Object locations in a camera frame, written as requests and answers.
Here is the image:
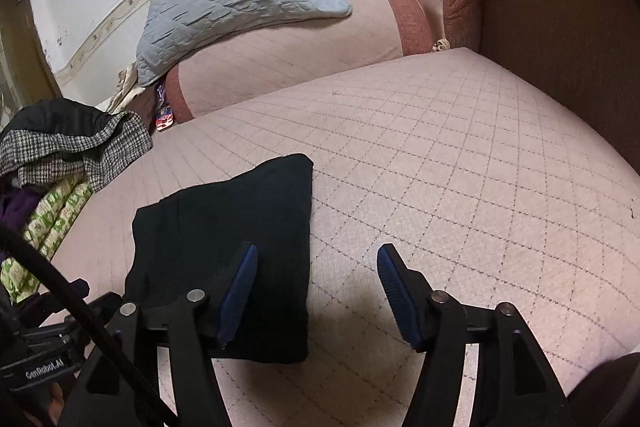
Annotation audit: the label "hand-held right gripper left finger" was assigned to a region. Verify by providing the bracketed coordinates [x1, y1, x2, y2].
[62, 242, 259, 427]

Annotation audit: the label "pink quilted sofa cover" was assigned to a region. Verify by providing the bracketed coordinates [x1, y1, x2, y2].
[50, 47, 640, 427]

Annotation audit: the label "black pants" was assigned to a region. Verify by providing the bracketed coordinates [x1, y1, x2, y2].
[124, 153, 315, 365]

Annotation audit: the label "green patterned blanket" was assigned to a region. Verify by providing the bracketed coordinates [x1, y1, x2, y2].
[0, 172, 94, 303]

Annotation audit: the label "cream cloth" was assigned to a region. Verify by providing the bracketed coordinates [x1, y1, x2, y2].
[104, 62, 152, 114]

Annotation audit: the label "wooden door frame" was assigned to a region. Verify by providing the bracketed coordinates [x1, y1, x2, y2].
[0, 0, 63, 112]

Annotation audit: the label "black cable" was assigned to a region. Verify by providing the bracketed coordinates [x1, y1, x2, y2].
[0, 223, 178, 427]

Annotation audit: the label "pink bolster cushion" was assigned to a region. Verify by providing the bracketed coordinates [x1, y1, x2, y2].
[165, 0, 434, 121]

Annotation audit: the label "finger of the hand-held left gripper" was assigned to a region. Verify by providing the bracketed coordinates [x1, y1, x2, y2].
[59, 278, 92, 309]
[80, 292, 124, 335]

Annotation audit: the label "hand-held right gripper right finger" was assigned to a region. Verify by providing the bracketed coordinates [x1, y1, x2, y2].
[376, 243, 572, 427]

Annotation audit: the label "black jacket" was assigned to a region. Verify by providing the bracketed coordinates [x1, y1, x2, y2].
[7, 99, 117, 142]

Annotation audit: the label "purple cloth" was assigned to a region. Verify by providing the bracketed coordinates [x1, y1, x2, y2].
[0, 186, 47, 235]

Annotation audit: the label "houndstooth coat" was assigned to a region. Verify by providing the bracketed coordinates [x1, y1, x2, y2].
[0, 112, 153, 192]

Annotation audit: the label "colourful small packet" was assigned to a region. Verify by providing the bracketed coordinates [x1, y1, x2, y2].
[154, 84, 177, 134]

